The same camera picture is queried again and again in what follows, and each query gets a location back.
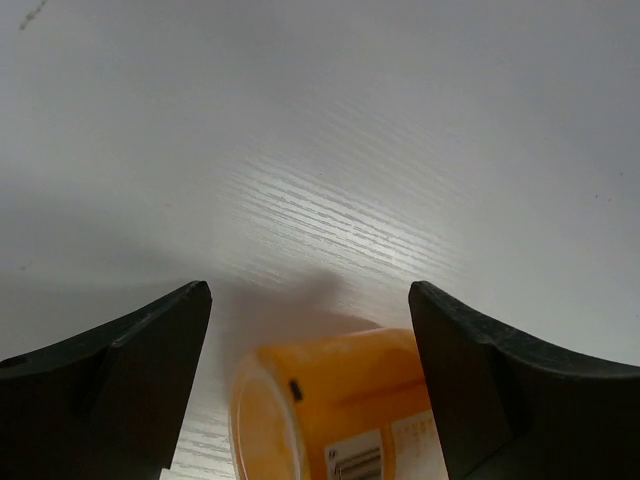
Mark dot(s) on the orange juice bottle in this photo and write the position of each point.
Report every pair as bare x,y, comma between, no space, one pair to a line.
353,406

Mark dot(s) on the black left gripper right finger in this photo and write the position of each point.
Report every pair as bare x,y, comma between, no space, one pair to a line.
508,405

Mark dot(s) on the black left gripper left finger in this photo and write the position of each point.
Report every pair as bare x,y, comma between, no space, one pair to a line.
108,403

